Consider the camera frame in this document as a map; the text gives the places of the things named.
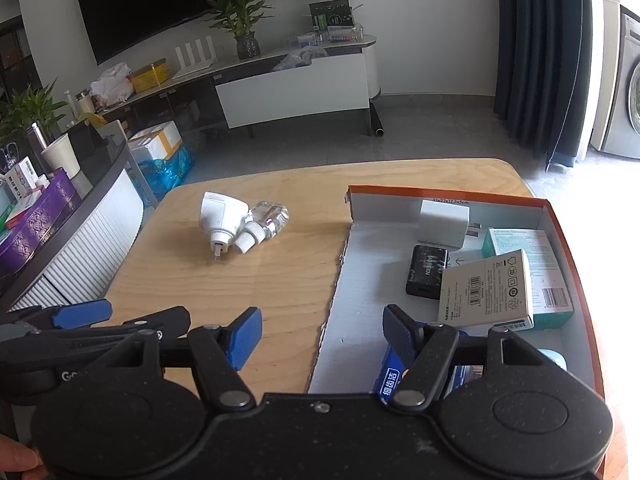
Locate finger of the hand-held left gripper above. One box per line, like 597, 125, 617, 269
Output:
0, 299, 113, 331
90, 306, 192, 348

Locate black glossy stand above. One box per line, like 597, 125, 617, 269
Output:
65, 120, 108, 161

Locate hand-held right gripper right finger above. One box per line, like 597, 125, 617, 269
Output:
382, 304, 566, 408

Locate white cardboard box orange rim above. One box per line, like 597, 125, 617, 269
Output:
306, 184, 610, 403

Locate curved ribbed white side cabinet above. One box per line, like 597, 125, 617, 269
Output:
0, 120, 146, 313

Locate green leafy houseplant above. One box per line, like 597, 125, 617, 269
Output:
0, 80, 68, 146

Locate grey white adapter package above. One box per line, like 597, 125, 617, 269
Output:
437, 249, 535, 333

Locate person's left hand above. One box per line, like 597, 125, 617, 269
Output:
0, 435, 48, 480

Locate white cup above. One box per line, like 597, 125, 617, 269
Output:
41, 133, 81, 180

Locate white washing machine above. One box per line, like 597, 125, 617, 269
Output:
590, 0, 640, 161

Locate black rectangular box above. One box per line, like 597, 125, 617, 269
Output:
405, 244, 449, 301

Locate green and black carton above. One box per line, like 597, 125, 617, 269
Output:
308, 0, 356, 31

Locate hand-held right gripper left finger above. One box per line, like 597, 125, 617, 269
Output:
107, 306, 263, 408

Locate white orange cardboard carton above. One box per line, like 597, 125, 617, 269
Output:
127, 121, 183, 163

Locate clear liquid refill bottle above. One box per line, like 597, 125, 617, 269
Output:
235, 201, 291, 253

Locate white television cabinet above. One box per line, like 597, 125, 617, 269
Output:
95, 34, 382, 138

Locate small white medicine box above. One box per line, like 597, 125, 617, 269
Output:
5, 157, 40, 192

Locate blue dental floss box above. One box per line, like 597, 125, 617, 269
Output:
371, 340, 486, 406

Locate blue plastic bag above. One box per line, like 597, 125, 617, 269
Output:
132, 147, 196, 206

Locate plain white plug-in heater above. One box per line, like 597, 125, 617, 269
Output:
198, 191, 251, 262

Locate potted bamboo plant dark vase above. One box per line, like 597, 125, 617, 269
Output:
204, 0, 277, 61

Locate clear plastic organizer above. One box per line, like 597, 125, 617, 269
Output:
286, 24, 363, 51

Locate purple patterned gift box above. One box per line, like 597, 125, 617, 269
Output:
0, 167, 83, 278

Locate yellow tin box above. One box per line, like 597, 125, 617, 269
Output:
129, 58, 171, 93

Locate white router with antennas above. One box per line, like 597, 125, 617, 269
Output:
171, 37, 219, 80

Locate teal white small carton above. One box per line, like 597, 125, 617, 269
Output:
481, 227, 575, 331

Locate white cube charger plug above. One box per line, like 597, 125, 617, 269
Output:
419, 199, 483, 250

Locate grey plastic bag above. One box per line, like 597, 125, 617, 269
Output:
272, 46, 330, 72

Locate steel thermos bottle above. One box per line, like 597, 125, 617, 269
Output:
27, 122, 51, 161

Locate white plastic bag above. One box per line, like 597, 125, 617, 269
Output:
90, 62, 133, 103

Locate dark blue curtain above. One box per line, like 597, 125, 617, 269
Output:
492, 0, 596, 171

